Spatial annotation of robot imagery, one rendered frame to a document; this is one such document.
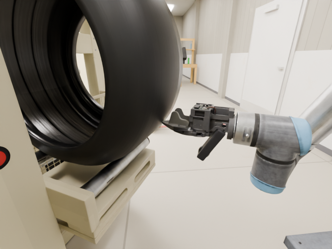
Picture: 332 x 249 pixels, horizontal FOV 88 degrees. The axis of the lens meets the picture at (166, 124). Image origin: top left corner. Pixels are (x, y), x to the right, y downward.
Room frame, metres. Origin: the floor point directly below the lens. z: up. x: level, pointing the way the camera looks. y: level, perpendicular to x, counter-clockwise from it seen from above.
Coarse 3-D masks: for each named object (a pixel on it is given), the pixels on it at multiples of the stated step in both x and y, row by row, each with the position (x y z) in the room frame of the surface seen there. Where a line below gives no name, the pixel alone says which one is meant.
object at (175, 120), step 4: (172, 112) 0.48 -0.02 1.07; (176, 112) 0.48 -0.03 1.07; (172, 116) 0.48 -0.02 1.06; (176, 116) 0.48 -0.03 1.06; (172, 120) 0.48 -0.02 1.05; (176, 120) 0.48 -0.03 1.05; (180, 120) 0.47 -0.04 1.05; (184, 120) 0.47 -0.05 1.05; (164, 124) 0.50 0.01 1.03; (168, 124) 0.48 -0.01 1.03; (172, 124) 0.48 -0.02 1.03; (176, 124) 0.47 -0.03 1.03; (180, 124) 0.47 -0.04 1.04; (184, 124) 0.47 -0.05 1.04; (188, 124) 0.46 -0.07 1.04; (172, 128) 0.47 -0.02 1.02
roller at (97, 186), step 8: (144, 144) 0.58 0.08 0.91; (136, 152) 0.53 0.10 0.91; (120, 160) 0.46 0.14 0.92; (128, 160) 0.48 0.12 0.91; (104, 168) 0.41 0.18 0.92; (112, 168) 0.42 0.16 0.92; (120, 168) 0.44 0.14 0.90; (96, 176) 0.38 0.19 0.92; (104, 176) 0.38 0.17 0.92; (112, 176) 0.40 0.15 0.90; (88, 184) 0.35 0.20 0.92; (96, 184) 0.35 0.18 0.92; (104, 184) 0.37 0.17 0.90; (96, 192) 0.34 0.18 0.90
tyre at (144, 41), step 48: (0, 0) 0.59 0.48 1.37; (48, 0) 0.71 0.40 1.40; (96, 0) 0.36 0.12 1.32; (144, 0) 0.40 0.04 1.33; (0, 48) 0.61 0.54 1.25; (48, 48) 0.76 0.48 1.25; (144, 48) 0.36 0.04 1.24; (48, 96) 0.70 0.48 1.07; (144, 96) 0.36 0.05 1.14; (48, 144) 0.44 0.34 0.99; (96, 144) 0.38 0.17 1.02
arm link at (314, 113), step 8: (328, 88) 0.43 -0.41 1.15; (320, 96) 0.44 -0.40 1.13; (328, 96) 0.42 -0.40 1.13; (312, 104) 0.45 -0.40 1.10; (320, 104) 0.43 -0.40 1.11; (328, 104) 0.41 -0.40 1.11; (304, 112) 0.46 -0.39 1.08; (312, 112) 0.44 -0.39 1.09; (320, 112) 0.42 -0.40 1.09; (328, 112) 0.41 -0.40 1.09; (312, 120) 0.43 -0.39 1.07; (320, 120) 0.41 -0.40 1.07; (328, 120) 0.40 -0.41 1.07; (312, 128) 0.42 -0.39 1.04; (320, 128) 0.41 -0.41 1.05; (328, 128) 0.41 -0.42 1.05; (312, 136) 0.42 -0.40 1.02; (320, 136) 0.42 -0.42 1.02; (312, 144) 0.43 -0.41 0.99; (296, 160) 0.42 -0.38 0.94
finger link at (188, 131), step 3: (174, 126) 0.47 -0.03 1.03; (174, 129) 0.47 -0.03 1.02; (177, 129) 0.46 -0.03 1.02; (180, 129) 0.46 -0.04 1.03; (183, 129) 0.45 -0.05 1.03; (186, 129) 0.45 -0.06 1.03; (189, 129) 0.44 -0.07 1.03; (192, 129) 0.44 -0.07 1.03; (177, 132) 0.46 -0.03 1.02; (180, 132) 0.45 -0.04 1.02; (183, 132) 0.45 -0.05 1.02; (186, 132) 0.44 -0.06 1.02; (189, 132) 0.44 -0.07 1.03; (192, 132) 0.44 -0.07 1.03; (195, 132) 0.44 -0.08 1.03; (198, 132) 0.44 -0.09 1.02; (189, 135) 0.44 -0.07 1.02; (192, 135) 0.43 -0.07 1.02; (195, 135) 0.43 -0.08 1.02
